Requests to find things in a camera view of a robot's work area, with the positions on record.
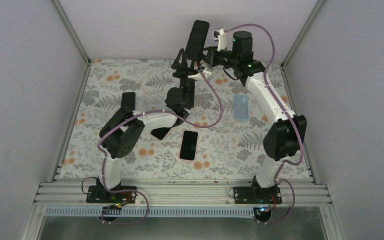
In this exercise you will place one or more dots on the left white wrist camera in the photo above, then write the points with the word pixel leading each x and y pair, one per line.
pixel 203 74

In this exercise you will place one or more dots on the black smartphone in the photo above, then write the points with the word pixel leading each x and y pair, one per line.
pixel 128 100

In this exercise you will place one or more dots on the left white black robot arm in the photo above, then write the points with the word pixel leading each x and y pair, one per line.
pixel 121 133

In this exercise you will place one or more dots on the light blue phone case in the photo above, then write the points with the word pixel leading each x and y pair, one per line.
pixel 240 107

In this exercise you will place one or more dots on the phone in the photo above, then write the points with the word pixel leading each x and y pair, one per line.
pixel 188 145
pixel 160 133
pixel 197 39

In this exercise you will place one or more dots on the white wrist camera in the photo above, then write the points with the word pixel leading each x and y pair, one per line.
pixel 220 36
pixel 203 74

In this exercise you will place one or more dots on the aluminium front rail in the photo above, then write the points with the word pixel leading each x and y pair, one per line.
pixel 181 194

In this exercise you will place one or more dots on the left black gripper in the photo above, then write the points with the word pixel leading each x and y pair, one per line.
pixel 183 66

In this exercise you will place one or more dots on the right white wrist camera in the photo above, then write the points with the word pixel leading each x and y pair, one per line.
pixel 220 36

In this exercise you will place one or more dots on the grey slotted cable duct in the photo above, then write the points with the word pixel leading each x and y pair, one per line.
pixel 157 211

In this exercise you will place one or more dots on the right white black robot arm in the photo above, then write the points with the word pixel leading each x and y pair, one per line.
pixel 284 142

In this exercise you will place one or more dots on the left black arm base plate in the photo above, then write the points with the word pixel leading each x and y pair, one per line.
pixel 98 194

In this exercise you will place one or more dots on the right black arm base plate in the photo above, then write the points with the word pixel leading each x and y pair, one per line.
pixel 259 196

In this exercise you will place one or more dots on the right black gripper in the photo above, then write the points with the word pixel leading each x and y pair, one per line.
pixel 210 60

